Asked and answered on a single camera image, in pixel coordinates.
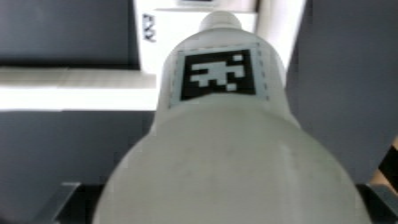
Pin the white lamp bulb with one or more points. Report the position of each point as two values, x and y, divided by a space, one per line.
229 167

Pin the white front fence wall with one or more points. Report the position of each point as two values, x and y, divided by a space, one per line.
78 90

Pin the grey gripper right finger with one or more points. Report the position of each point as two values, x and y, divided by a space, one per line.
381 201

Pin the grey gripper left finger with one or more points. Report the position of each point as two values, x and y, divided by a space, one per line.
56 203

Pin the white lamp base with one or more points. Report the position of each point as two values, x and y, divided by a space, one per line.
168 20

